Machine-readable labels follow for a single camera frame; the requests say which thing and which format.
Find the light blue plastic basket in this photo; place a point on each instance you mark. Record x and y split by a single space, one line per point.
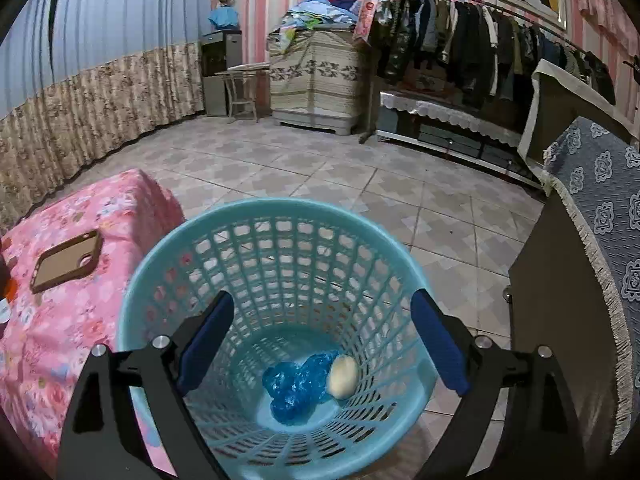
280 206

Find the beige patterned storage cabinet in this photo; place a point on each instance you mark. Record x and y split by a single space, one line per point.
320 95

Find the brown phone case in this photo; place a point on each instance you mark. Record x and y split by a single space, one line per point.
60 265

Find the pink valance curtain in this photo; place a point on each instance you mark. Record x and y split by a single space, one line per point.
610 15

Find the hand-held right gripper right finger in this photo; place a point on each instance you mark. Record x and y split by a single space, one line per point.
440 345

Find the low dark cabinet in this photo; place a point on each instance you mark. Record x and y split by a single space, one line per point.
450 142

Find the cream-edged dark panel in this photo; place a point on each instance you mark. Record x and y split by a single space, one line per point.
565 110

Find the pink floral tablecloth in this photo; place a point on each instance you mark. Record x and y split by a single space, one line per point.
60 350

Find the small white table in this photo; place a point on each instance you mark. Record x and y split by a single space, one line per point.
245 67

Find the metal clothes rack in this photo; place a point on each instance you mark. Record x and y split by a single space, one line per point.
372 110

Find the blue plastic bag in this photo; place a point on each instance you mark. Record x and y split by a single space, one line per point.
295 390

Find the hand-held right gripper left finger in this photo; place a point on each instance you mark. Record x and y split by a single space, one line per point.
205 345

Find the blue and beige floral curtain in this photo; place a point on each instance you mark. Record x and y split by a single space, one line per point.
100 90

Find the pile of folded bedding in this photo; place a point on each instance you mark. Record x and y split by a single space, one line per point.
320 12

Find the pink hanging bag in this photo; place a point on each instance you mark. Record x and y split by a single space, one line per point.
366 17

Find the blue covered water bottle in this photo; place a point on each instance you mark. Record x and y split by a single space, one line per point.
225 16

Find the row of hanging clothes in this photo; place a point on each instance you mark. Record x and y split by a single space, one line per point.
465 35

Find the grey water dispenser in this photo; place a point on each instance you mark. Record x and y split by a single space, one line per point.
215 85

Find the white lace cloth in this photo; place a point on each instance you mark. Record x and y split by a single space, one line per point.
440 107

